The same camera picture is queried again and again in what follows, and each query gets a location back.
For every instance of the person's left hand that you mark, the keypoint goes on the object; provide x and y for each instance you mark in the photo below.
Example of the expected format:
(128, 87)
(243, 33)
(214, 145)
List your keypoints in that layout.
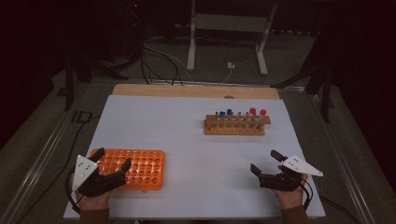
(93, 202)

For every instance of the metal frame rail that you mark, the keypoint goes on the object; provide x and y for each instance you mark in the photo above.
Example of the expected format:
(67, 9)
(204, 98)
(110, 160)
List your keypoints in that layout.
(342, 161)
(43, 158)

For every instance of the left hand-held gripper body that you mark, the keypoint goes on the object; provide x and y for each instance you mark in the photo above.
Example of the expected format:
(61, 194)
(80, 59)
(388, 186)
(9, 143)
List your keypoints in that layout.
(102, 183)

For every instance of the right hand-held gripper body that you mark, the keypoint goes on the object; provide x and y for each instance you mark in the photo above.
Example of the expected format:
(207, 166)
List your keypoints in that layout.
(280, 182)

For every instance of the white metal stand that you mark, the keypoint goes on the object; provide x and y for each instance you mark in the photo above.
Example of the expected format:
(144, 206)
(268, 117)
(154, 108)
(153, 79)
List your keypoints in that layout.
(190, 46)

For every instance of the person's right hand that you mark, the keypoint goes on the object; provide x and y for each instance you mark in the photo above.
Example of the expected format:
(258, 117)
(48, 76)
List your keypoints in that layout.
(289, 199)

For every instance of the wooden test tube rack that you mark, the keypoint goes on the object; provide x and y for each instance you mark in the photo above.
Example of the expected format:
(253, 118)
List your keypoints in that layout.
(233, 130)

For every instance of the wooden table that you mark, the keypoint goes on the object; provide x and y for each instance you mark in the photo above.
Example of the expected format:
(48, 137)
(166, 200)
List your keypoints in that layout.
(186, 90)

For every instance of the dark equipment with red light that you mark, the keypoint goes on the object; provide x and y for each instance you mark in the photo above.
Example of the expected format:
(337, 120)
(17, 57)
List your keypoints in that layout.
(135, 18)

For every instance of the white table mat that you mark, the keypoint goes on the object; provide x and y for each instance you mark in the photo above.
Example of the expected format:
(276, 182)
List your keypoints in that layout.
(186, 140)

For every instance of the black tripod stand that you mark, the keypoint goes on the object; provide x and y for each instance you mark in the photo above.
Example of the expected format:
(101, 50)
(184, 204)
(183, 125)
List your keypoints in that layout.
(69, 87)
(326, 99)

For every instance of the orange plastic tube rack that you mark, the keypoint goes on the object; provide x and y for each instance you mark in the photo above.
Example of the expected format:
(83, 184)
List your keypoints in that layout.
(146, 168)

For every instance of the white plug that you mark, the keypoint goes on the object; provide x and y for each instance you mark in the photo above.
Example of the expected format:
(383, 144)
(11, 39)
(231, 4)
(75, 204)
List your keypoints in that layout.
(230, 65)

